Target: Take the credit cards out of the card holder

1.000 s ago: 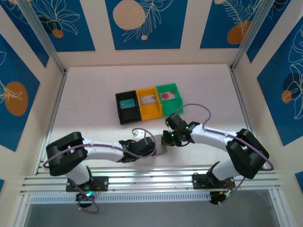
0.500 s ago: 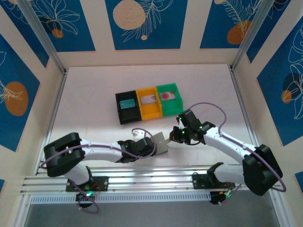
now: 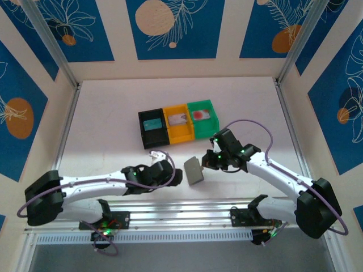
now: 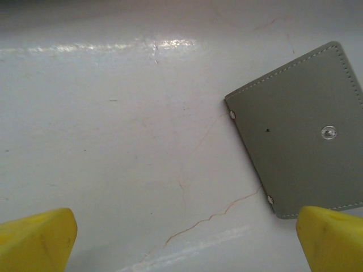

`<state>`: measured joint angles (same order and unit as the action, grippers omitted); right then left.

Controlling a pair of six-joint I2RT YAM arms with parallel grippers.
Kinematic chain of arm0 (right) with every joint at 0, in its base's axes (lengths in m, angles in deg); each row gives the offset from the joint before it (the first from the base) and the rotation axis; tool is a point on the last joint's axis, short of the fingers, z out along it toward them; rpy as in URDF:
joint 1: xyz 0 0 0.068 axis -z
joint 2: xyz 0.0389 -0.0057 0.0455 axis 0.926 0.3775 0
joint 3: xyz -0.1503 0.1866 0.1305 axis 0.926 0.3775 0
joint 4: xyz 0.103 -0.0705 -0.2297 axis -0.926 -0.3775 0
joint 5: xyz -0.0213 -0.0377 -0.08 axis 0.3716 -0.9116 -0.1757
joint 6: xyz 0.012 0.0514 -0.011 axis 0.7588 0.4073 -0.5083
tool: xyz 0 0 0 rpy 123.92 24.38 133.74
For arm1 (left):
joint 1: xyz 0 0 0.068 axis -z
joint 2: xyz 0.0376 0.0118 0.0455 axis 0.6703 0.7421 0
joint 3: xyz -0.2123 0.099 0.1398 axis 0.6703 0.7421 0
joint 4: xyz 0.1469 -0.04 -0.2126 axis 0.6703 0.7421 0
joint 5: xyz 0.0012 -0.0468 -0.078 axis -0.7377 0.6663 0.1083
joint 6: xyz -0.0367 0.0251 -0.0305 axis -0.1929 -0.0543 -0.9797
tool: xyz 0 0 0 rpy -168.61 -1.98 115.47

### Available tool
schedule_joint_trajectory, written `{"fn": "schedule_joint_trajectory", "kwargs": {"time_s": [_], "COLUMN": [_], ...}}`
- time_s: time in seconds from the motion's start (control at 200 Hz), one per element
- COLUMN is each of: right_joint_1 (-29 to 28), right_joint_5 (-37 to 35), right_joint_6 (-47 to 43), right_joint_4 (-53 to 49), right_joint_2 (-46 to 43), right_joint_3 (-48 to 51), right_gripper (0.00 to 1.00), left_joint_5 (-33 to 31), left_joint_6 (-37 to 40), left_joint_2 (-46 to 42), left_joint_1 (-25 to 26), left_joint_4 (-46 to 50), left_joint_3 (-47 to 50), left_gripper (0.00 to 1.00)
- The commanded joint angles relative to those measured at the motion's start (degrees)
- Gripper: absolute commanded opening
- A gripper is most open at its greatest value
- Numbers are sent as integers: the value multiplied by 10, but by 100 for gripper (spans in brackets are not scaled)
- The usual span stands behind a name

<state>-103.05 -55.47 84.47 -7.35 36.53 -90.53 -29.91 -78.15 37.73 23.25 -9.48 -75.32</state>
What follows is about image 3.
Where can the grey leather card holder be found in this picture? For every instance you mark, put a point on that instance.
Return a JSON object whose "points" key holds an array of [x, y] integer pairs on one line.
{"points": [[193, 171]]}

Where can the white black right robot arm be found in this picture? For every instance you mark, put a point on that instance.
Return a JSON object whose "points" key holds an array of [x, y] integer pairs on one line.
{"points": [[283, 175]]}

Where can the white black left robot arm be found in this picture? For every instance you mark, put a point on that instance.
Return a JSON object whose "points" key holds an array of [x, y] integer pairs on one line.
{"points": [[90, 185]]}

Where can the red circle print card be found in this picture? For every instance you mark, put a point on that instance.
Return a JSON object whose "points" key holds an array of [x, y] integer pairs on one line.
{"points": [[201, 114]]}

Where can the silver VIP card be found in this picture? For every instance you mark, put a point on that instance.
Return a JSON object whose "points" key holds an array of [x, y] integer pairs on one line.
{"points": [[177, 119]]}

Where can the teal chip card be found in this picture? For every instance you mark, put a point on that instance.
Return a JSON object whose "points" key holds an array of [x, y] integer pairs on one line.
{"points": [[152, 124]]}

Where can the green plastic bin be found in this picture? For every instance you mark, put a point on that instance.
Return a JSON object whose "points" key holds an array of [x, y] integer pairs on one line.
{"points": [[204, 129]]}

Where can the yellow plastic bin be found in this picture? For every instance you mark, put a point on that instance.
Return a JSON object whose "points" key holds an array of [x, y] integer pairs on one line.
{"points": [[181, 133]]}

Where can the black plastic bin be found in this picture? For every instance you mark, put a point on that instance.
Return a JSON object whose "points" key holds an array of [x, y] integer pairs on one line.
{"points": [[154, 140]]}

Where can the aluminium mounting rail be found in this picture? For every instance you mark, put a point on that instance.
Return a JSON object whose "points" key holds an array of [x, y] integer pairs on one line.
{"points": [[181, 212]]}

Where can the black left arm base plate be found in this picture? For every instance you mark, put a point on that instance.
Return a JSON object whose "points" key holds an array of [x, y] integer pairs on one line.
{"points": [[122, 219]]}

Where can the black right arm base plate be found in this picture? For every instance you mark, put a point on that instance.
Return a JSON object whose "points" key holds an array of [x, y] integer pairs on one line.
{"points": [[238, 218]]}

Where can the aluminium side rail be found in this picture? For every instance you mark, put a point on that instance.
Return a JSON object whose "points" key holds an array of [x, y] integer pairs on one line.
{"points": [[66, 136], [295, 136]]}

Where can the aluminium frame post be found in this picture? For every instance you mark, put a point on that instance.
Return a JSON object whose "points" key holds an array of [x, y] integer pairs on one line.
{"points": [[300, 42], [54, 45]]}

